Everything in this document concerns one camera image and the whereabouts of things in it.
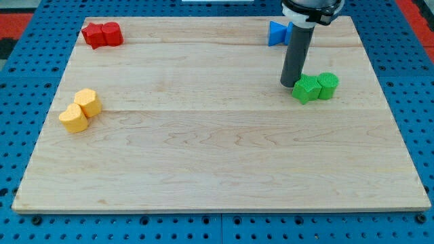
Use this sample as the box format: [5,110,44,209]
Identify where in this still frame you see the yellow heart block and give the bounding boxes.
[58,103,88,133]

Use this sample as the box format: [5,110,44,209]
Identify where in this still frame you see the red star block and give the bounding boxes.
[81,22,106,49]

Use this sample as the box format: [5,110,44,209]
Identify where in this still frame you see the blue block behind rod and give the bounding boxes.
[284,22,293,45]

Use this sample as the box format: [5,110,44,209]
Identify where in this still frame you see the wooden board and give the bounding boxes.
[12,16,431,214]

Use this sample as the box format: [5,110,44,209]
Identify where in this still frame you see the red circle block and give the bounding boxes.
[102,22,123,46]

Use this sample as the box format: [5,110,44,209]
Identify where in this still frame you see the yellow hexagon block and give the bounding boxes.
[74,88,102,118]

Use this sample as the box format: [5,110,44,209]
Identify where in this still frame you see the green star block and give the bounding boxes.
[292,74,322,104]

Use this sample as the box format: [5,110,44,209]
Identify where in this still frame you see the blue triangle block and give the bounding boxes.
[267,21,287,46]

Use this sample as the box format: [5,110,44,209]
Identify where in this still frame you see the green circle block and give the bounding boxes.
[317,73,339,100]

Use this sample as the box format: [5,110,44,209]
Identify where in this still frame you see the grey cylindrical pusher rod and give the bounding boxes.
[280,25,314,88]

